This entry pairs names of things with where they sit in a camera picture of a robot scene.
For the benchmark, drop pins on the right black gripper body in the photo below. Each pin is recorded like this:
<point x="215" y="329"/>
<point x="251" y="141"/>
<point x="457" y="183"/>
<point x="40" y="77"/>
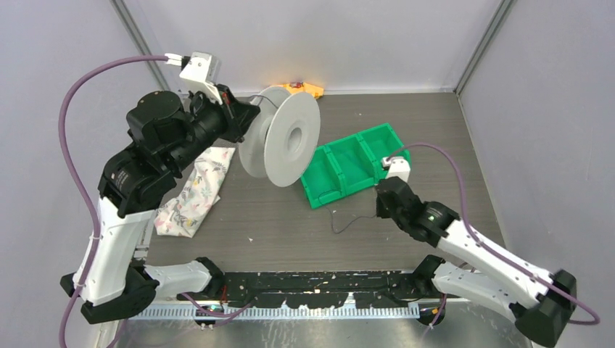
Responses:
<point x="382" y="212"/>

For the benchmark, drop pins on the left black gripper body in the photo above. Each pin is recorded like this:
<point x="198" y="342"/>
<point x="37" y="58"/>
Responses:
<point x="228" y="127"/>

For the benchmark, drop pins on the clear plastic cable spool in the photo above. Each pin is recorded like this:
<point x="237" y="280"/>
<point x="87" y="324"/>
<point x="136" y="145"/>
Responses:
<point x="282" y="139"/>

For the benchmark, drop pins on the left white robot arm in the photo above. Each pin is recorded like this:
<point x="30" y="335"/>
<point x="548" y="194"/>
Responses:
<point x="166" y="137"/>

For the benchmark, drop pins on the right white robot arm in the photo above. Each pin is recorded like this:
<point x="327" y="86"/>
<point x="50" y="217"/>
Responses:
<point x="532" y="298"/>

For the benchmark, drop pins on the yellow printed cloth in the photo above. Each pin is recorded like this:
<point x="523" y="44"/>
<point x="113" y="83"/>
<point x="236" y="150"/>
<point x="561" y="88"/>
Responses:
<point x="298" y="87"/>

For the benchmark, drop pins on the green three-compartment bin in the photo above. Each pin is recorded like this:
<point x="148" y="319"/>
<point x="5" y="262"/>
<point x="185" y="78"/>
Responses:
<point x="348" y="165"/>

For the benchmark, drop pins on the white floral cloth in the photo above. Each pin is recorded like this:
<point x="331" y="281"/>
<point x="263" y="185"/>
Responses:
<point x="182" y="216"/>

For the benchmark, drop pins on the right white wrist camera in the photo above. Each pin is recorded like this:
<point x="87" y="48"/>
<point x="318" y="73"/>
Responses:
<point x="396" y="167"/>

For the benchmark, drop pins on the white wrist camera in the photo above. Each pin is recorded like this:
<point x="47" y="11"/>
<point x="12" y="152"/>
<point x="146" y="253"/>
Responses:
<point x="199" y="72"/>
<point x="396" y="167"/>

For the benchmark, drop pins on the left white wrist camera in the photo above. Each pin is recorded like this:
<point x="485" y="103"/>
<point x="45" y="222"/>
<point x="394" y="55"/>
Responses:
<point x="199" y="72"/>

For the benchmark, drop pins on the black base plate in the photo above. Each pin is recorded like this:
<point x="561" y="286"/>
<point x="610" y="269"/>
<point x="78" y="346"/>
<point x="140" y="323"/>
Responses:
<point x="317" y="290"/>

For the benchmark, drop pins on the slotted metal rail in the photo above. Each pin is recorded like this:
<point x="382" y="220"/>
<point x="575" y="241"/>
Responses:
<point x="184" y="311"/>

